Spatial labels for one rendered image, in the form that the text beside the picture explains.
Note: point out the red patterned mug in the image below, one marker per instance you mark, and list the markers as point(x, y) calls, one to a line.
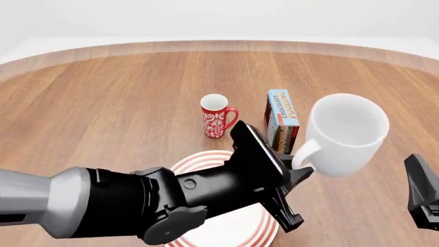
point(214, 121)

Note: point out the chocolate pudding box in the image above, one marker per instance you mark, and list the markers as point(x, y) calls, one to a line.
point(282, 121)

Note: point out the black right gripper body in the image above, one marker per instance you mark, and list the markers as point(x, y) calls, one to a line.
point(427, 217)

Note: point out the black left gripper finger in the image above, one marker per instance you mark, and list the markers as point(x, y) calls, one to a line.
point(286, 157)
point(297, 175)

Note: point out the small flat plate on stalk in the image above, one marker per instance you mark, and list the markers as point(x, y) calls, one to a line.
point(175, 223)

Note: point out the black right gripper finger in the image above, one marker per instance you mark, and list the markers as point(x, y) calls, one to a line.
point(423, 180)

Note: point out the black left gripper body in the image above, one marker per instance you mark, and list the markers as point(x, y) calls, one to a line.
point(255, 151)

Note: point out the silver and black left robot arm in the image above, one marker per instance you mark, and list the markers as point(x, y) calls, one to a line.
point(113, 195)

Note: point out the white mug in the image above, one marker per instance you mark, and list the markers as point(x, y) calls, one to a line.
point(346, 136)

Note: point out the white plate with red rings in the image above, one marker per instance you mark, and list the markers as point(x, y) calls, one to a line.
point(236, 226)

